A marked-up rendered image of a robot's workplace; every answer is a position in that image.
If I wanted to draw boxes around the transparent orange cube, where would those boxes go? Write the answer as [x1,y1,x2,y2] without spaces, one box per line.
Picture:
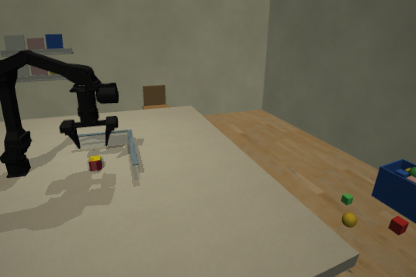
[87,157,104,172]

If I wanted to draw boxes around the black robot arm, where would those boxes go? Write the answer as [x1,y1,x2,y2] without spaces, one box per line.
[0,50,119,178]

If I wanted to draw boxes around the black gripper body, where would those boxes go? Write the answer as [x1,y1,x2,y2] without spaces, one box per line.
[59,104,118,133]

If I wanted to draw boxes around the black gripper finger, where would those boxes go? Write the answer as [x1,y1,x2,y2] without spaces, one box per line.
[105,128,114,146]
[65,128,80,149]

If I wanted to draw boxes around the clear glass wall panel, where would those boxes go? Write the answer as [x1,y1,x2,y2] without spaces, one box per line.
[75,130,128,150]

